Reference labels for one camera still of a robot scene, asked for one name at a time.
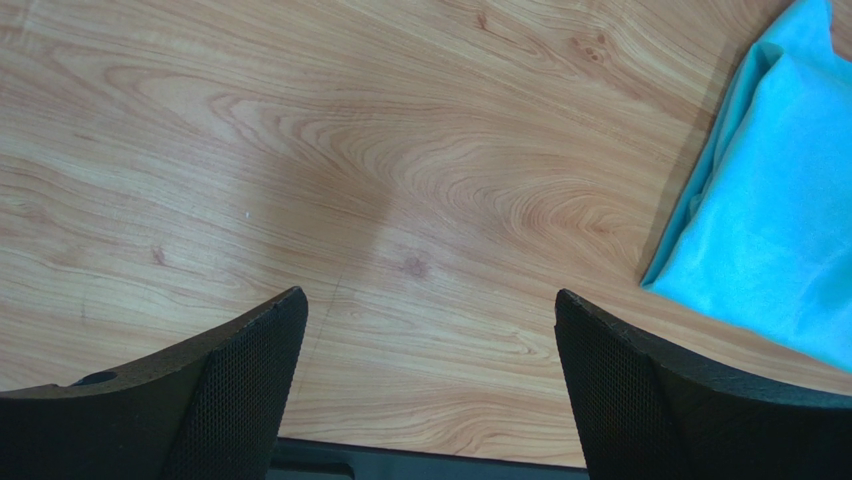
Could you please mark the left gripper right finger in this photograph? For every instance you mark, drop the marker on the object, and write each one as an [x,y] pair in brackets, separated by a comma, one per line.
[647,408]

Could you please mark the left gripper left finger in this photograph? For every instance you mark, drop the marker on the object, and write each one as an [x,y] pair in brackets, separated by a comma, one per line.
[208,407]

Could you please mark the mint green t shirt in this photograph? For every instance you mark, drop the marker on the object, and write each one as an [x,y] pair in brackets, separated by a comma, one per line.
[760,237]

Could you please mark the black base mat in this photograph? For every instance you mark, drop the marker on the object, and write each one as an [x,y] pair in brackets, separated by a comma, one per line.
[303,459]

